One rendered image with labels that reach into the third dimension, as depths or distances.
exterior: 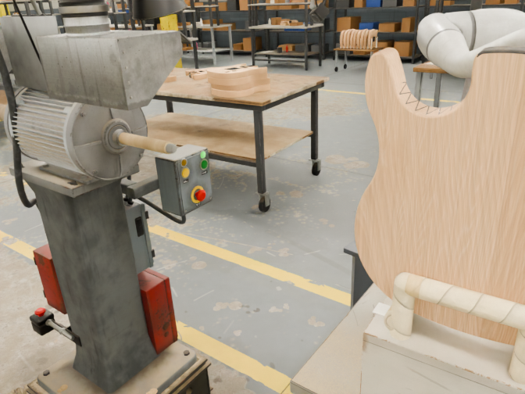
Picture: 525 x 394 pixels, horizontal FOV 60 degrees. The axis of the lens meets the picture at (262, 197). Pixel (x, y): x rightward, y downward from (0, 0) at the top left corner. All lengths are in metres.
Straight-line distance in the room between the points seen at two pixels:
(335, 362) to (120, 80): 0.71
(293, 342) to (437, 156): 1.87
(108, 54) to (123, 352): 1.16
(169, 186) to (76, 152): 0.37
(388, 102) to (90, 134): 0.87
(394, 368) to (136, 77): 0.73
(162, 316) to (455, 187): 1.43
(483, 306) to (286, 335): 1.82
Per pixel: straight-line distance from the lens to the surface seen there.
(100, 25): 1.15
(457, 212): 0.66
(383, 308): 0.82
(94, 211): 1.55
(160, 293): 1.82
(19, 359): 2.69
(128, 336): 1.83
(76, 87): 1.14
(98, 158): 1.33
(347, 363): 0.97
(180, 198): 1.54
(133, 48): 1.01
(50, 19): 1.33
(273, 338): 2.43
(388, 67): 0.62
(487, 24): 1.45
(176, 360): 1.95
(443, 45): 1.33
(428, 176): 0.65
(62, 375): 2.03
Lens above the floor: 1.60
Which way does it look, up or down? 24 degrees down
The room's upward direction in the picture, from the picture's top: 3 degrees counter-clockwise
